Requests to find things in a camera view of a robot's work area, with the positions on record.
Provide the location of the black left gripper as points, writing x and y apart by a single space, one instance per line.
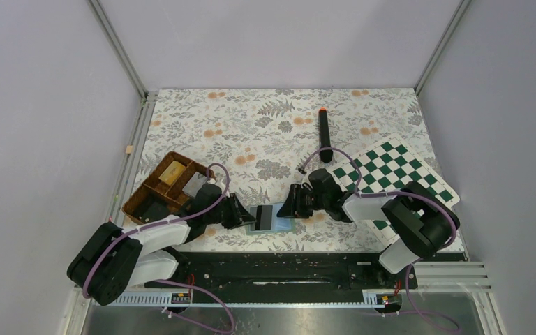
239 215

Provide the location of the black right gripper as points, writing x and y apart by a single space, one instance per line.
293 208

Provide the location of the dark credit card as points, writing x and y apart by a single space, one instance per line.
263 217

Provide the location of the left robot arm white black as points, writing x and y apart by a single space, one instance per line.
114 259

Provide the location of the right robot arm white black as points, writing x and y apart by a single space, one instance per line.
423 224

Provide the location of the white card in basket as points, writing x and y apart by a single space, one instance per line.
194 184

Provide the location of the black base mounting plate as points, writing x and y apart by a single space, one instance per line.
278 276

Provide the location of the black microphone orange tip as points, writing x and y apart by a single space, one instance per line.
326 153

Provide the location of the floral patterned table mat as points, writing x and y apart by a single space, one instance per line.
261 136

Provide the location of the yellow block in basket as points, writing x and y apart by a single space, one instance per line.
172 172

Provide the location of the brown wicker basket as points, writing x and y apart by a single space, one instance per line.
154 200

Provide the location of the green white chessboard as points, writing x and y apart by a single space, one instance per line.
387 165

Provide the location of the aluminium cable duct rail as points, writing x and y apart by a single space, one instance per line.
183 298

